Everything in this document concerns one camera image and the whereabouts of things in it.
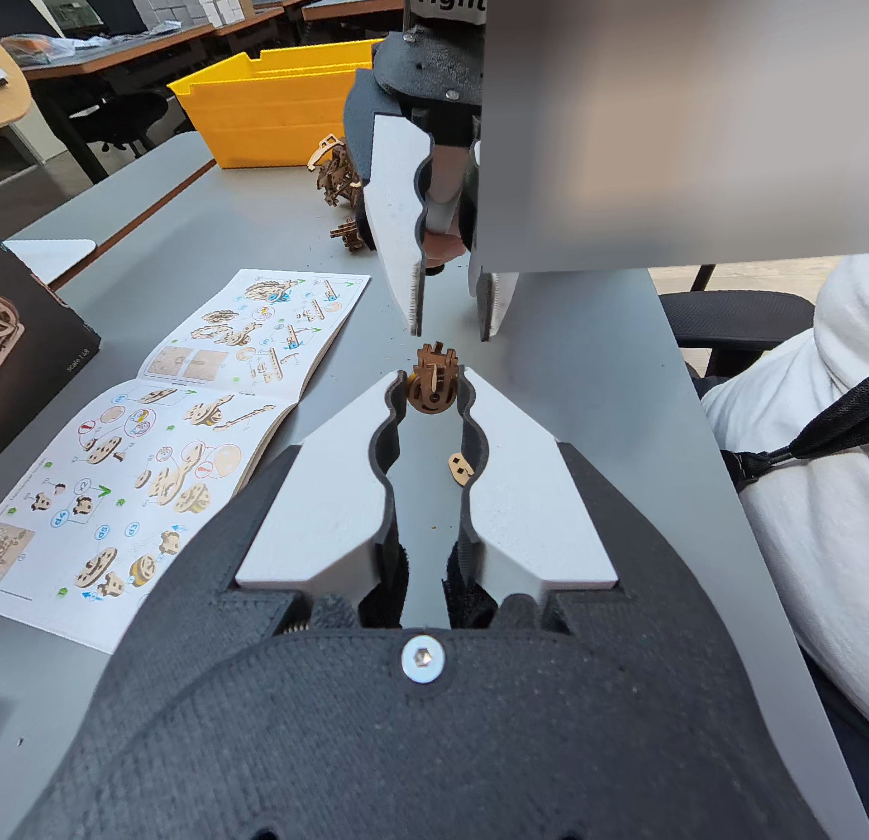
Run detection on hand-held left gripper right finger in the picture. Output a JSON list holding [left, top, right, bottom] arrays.
[[443, 365, 620, 627]]

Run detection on yellow plastic bin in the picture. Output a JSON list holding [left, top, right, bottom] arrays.
[[166, 38, 384, 170]]

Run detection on brown-edged grey desk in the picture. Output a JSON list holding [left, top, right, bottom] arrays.
[[10, 130, 218, 291]]

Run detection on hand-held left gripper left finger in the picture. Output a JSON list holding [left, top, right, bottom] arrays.
[[234, 370, 410, 627]]

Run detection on person's right hand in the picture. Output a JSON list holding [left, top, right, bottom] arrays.
[[422, 230, 469, 265]]

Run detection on black swivel chair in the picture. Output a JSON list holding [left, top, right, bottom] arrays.
[[71, 89, 171, 160]]

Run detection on white rounded board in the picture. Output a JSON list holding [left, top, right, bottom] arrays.
[[3, 240, 97, 285]]

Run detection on black mesh office chair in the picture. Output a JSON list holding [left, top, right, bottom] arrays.
[[659, 264, 816, 379]]

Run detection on open instruction booklet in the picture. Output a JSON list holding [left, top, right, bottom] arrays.
[[0, 267, 372, 654]]

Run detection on small wooden model part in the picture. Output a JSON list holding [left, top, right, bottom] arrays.
[[330, 216, 371, 253]]

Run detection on black strap with buckle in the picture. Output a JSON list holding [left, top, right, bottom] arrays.
[[720, 378, 869, 491]]

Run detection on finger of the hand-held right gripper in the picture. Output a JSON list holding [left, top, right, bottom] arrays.
[[467, 266, 521, 343], [362, 113, 435, 338]]

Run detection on clear plastic bags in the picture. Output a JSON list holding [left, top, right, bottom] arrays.
[[0, 33, 77, 67]]

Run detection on long brown-topped desk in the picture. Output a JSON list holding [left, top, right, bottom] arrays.
[[20, 5, 286, 182]]

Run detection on small wooden gear assembly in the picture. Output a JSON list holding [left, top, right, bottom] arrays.
[[406, 341, 457, 416]]

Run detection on wooden model assembly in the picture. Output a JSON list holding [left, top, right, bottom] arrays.
[[307, 134, 364, 209]]

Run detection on black cardboard box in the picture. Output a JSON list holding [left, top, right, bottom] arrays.
[[0, 242, 103, 454]]

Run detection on round wooden table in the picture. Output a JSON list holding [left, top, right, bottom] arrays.
[[0, 45, 33, 129]]

